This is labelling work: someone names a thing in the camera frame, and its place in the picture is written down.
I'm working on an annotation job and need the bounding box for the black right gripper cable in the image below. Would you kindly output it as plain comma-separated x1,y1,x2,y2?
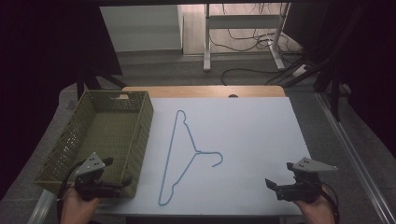
320,182,341,224

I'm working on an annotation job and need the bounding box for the white metal desk frame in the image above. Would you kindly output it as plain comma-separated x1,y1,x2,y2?
203,3,291,73

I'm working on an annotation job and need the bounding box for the aluminium rail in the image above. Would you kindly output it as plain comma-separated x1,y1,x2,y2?
315,91,396,224
27,188,59,224

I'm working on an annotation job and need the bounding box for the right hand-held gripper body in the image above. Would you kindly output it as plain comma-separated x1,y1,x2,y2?
275,157,339,204

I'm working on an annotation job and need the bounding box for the blue wire clothes hanger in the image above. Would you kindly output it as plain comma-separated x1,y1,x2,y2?
157,109,224,207

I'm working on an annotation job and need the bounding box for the green perforated plastic basket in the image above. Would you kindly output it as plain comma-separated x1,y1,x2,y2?
34,90,155,200

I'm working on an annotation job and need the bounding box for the white table mat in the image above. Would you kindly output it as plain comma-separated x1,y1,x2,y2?
95,96,313,217

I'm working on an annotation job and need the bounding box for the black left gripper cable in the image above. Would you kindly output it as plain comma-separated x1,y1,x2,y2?
55,160,87,222

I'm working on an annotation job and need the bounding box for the white power strip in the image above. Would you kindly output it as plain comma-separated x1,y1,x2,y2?
291,63,310,78

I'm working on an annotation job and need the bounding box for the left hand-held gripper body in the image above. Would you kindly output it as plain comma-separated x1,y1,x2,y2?
74,151,123,202

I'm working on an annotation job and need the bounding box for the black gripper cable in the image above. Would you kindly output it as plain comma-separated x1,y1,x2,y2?
320,182,341,224
55,160,87,222

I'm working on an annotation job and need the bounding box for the white cabinet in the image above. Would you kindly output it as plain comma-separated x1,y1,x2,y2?
99,4,185,53

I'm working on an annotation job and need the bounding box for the person's right hand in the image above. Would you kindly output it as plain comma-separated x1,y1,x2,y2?
293,185,336,224

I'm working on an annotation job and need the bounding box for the black metal stand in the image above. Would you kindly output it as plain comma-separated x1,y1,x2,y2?
313,59,345,123
75,61,128,101

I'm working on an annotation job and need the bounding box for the black floor cable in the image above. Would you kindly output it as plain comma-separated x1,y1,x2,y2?
219,67,284,87

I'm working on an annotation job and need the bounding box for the person's left hand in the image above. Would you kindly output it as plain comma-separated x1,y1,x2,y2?
59,186,101,224

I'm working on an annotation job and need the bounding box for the tangle of black cables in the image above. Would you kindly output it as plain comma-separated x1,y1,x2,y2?
207,3,304,60

